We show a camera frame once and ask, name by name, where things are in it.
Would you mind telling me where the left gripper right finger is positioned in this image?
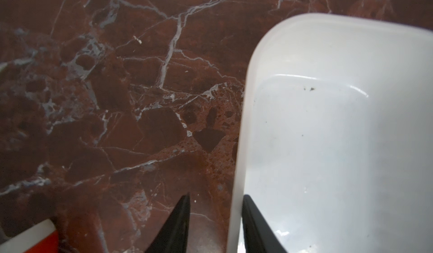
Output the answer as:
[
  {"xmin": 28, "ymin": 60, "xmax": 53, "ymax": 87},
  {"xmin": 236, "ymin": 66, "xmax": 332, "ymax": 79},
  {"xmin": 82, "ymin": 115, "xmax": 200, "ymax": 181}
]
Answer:
[{"xmin": 241, "ymin": 194, "xmax": 287, "ymax": 253}]

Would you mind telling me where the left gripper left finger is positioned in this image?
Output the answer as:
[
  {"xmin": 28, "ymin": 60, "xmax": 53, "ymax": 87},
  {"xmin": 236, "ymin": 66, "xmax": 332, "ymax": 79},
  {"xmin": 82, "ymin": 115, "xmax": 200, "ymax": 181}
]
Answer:
[{"xmin": 145, "ymin": 194, "xmax": 191, "ymax": 253}]

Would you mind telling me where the white plastic storage tray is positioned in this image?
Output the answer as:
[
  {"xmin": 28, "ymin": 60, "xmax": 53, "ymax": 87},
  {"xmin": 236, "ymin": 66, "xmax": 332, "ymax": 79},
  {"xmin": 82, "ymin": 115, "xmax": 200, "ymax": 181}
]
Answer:
[{"xmin": 227, "ymin": 13, "xmax": 433, "ymax": 253}]

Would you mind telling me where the red flashlight with white label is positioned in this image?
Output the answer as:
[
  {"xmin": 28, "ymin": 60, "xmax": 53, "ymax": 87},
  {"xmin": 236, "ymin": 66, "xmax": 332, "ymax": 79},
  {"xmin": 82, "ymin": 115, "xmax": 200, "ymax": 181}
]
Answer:
[{"xmin": 1, "ymin": 219, "xmax": 59, "ymax": 253}]

